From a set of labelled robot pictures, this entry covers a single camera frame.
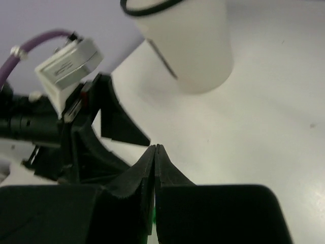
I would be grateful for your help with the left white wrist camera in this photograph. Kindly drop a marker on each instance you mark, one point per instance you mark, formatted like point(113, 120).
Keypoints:
point(61, 73)

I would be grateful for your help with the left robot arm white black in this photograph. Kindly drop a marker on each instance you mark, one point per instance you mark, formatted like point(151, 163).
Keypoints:
point(37, 122)

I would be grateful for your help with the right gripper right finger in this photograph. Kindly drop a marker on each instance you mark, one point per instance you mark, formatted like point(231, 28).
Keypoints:
point(188, 213)

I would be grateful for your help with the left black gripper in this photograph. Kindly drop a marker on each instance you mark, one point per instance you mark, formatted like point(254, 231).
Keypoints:
point(81, 157)

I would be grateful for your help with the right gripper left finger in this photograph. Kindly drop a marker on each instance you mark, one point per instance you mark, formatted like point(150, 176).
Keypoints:
point(119, 212)

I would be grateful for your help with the white translucent bin black rim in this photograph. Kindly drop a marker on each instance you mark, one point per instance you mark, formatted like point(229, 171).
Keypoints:
point(191, 37)

